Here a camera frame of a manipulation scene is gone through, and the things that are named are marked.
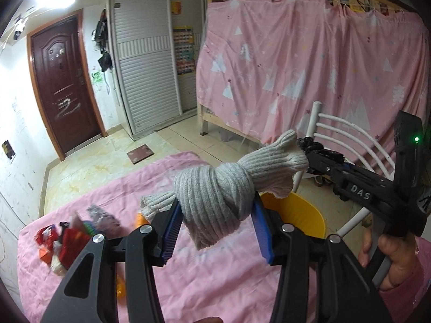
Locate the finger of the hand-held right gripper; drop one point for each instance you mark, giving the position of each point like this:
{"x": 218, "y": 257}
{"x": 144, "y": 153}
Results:
{"x": 320, "y": 159}

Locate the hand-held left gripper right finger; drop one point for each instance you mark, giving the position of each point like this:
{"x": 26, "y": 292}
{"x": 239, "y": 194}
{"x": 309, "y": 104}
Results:
{"x": 262, "y": 232}

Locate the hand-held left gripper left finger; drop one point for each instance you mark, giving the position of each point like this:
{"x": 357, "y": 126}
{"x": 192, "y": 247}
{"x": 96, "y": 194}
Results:
{"x": 170, "y": 234}

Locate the yellow plastic bin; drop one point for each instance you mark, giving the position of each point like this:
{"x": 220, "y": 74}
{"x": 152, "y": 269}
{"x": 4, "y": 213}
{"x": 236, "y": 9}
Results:
{"x": 296, "y": 212}

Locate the knotted grey knit sock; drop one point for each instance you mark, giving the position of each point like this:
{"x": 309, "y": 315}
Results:
{"x": 215, "y": 188}

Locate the person's right forearm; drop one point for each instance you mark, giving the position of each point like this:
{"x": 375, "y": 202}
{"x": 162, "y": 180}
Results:
{"x": 410, "y": 299}

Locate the person's right hand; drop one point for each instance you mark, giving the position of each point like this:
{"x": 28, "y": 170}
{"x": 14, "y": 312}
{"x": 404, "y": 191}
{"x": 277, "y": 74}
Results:
{"x": 399, "y": 259}

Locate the white metal chair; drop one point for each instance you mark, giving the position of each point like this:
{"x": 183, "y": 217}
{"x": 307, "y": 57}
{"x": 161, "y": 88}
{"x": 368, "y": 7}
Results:
{"x": 316, "y": 114}

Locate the pink table cloth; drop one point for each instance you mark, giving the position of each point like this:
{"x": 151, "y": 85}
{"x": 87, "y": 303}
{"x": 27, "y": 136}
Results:
{"x": 219, "y": 282}

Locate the brown floor mat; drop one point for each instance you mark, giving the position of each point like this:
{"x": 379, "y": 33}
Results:
{"x": 140, "y": 154}

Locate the pink printed curtain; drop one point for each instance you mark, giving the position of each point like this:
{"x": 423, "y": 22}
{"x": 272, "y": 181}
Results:
{"x": 303, "y": 67}

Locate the pile of snack wrappers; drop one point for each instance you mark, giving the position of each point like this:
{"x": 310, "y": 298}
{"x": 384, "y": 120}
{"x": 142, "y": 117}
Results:
{"x": 70, "y": 239}

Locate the white shutter wardrobe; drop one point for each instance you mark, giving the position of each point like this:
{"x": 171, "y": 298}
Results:
{"x": 148, "y": 84}

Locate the dark brown door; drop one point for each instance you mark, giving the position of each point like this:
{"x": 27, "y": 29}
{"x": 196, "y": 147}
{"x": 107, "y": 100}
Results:
{"x": 64, "y": 91}

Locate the black hanging bag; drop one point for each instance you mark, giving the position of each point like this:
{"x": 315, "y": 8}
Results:
{"x": 105, "y": 61}
{"x": 101, "y": 30}

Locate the yellow wardrobe sticker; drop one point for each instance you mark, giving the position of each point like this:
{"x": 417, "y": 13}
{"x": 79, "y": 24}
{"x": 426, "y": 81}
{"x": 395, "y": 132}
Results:
{"x": 176, "y": 7}

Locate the wooden bunk bed frame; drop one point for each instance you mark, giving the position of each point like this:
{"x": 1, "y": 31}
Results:
{"x": 205, "y": 121}

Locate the colourful wall poster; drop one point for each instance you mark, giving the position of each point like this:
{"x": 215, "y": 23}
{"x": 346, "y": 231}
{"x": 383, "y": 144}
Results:
{"x": 183, "y": 50}

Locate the broken wall socket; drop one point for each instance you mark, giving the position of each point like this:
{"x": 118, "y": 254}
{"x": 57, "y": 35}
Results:
{"x": 8, "y": 149}

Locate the white security camera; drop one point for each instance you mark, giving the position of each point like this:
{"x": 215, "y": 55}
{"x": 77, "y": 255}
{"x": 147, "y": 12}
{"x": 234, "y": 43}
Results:
{"x": 19, "y": 28}

